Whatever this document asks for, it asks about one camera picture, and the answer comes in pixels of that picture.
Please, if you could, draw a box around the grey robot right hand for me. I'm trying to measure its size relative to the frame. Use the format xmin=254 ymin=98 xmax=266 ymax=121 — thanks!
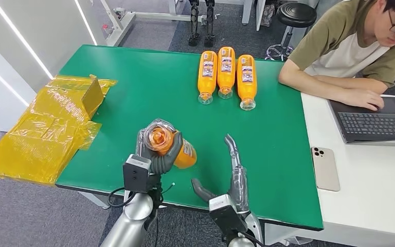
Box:
xmin=191 ymin=134 xmax=251 ymax=214

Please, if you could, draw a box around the person's right hand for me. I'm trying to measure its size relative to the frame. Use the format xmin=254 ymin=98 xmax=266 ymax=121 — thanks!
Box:
xmin=340 ymin=87 xmax=386 ymax=112

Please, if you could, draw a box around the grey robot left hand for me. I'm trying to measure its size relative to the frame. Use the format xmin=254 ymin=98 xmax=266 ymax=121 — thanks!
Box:
xmin=135 ymin=129 xmax=184 ymax=175

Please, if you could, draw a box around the orange detergent bottle clear cap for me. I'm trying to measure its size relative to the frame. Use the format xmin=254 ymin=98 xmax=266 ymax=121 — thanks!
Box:
xmin=217 ymin=46 xmax=236 ymax=99
xmin=237 ymin=54 xmax=258 ymax=111
xmin=197 ymin=50 xmax=218 ymax=105
xmin=143 ymin=118 xmax=198 ymax=170

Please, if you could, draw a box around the dark grey laptop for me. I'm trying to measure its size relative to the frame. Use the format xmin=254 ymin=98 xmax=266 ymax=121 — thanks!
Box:
xmin=327 ymin=96 xmax=395 ymax=147

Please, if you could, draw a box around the person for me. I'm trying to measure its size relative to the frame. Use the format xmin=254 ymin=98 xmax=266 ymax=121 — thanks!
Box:
xmin=278 ymin=0 xmax=395 ymax=112

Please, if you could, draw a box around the green table mat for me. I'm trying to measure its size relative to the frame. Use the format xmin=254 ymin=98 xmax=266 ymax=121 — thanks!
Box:
xmin=55 ymin=44 xmax=324 ymax=232

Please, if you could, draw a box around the beige smartphone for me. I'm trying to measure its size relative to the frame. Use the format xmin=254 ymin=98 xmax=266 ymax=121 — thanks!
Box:
xmin=310 ymin=146 xmax=341 ymax=192

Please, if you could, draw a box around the white desk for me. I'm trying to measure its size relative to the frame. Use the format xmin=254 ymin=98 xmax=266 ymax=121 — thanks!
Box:
xmin=264 ymin=92 xmax=395 ymax=247

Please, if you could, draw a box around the small film covered cardboard box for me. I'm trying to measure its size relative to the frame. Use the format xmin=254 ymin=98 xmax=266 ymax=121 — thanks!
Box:
xmin=81 ymin=75 xmax=105 ymax=120

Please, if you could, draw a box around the black round stool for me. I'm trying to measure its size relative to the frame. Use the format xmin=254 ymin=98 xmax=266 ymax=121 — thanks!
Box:
xmin=265 ymin=3 xmax=317 ymax=62

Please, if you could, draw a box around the yellow film wrapped flat cardboard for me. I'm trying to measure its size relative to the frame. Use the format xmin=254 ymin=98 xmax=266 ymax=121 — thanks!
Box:
xmin=0 ymin=74 xmax=118 ymax=186

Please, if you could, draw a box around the crumpled plastic bag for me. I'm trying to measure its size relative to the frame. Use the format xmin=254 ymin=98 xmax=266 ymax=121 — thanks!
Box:
xmin=260 ymin=3 xmax=276 ymax=27

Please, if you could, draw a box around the black silver humanoid robot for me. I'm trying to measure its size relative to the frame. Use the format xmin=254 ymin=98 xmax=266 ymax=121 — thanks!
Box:
xmin=188 ymin=0 xmax=216 ymax=48

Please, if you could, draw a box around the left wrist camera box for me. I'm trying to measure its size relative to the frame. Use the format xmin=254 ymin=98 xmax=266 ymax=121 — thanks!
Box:
xmin=122 ymin=154 xmax=152 ymax=193

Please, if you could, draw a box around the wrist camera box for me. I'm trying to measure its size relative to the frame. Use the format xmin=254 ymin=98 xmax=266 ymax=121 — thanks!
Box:
xmin=122 ymin=154 xmax=152 ymax=193
xmin=208 ymin=194 xmax=248 ymax=236

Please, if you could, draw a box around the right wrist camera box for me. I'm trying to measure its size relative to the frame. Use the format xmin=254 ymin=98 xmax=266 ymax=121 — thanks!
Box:
xmin=208 ymin=194 xmax=248 ymax=236

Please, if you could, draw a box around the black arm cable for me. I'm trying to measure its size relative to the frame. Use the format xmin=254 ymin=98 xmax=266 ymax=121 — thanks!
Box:
xmin=107 ymin=186 xmax=137 ymax=208

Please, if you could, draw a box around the white robot support frame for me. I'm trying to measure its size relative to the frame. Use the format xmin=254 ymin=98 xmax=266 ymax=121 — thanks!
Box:
xmin=98 ymin=0 xmax=255 ymax=47

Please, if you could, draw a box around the wall light strip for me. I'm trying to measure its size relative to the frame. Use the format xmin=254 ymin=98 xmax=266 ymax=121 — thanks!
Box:
xmin=0 ymin=56 xmax=29 ymax=107
xmin=74 ymin=0 xmax=98 ymax=46
xmin=0 ymin=0 xmax=54 ymax=80

